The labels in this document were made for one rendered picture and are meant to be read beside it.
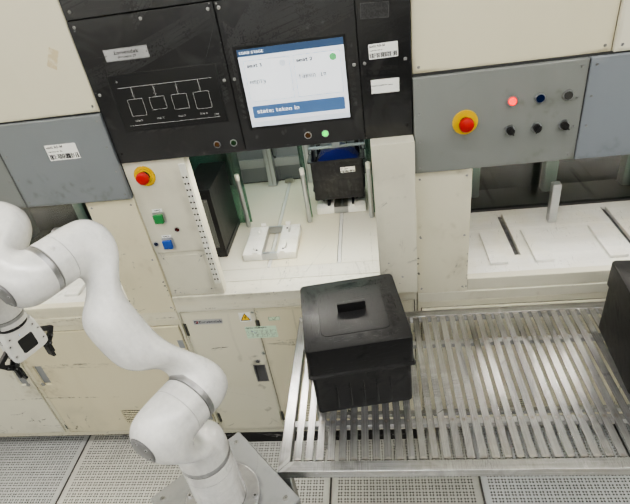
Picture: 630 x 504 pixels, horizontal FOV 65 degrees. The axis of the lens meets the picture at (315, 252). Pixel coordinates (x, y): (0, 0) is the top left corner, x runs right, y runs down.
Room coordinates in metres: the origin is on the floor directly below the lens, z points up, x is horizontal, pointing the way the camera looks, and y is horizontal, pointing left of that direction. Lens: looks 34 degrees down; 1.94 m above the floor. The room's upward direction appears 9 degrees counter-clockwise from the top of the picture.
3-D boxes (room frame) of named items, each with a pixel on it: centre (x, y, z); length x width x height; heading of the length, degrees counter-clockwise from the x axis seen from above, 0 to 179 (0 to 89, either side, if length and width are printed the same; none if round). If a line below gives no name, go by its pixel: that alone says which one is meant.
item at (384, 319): (1.06, -0.08, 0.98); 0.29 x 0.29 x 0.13; 89
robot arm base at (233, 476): (0.72, 0.33, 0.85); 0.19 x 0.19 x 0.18
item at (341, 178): (1.97, -0.16, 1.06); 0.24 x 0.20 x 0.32; 81
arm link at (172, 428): (0.69, 0.35, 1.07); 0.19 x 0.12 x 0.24; 146
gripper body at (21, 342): (1.05, 0.82, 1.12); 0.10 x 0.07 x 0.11; 146
